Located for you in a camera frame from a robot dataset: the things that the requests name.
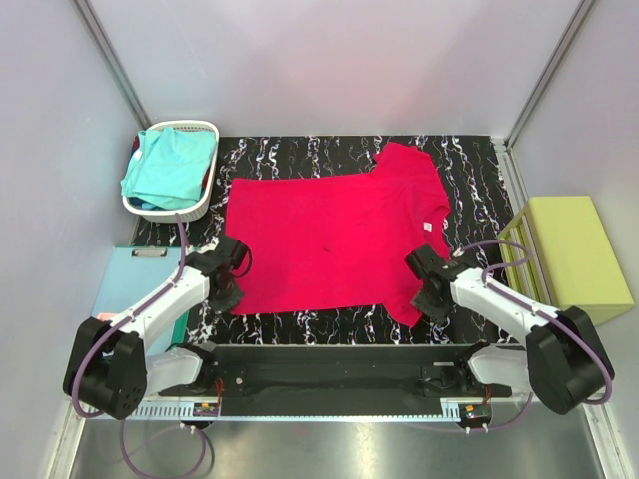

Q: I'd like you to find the pink t shirt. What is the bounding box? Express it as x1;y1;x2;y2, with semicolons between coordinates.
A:
226;143;451;327

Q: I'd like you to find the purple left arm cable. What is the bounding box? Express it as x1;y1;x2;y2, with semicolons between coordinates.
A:
72;213;216;474

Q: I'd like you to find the light blue clipboard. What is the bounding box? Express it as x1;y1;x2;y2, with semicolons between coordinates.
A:
92;244;201;353

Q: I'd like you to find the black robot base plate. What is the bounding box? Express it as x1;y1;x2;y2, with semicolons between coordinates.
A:
161;345;512;420

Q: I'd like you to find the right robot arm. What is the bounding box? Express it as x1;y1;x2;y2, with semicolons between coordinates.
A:
405;245;615;415

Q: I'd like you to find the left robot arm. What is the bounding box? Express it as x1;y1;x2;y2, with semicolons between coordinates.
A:
63;237;253;420

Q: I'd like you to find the white laundry basket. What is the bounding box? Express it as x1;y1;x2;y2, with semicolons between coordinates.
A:
121;120;219;224

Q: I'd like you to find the red t shirt in basket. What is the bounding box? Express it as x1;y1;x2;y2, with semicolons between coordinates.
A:
131;136;141;158

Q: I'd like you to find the blue t shirt in basket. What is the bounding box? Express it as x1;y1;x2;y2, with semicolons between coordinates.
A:
127;197;163;211

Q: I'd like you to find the turquoise t shirt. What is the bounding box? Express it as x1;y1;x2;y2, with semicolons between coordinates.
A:
121;127;218;211

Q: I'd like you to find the green cutting mat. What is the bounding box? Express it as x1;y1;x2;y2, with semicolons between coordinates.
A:
169;246;204;350

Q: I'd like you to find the yellow green drawer box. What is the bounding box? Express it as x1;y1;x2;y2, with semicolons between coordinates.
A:
498;196;635;325

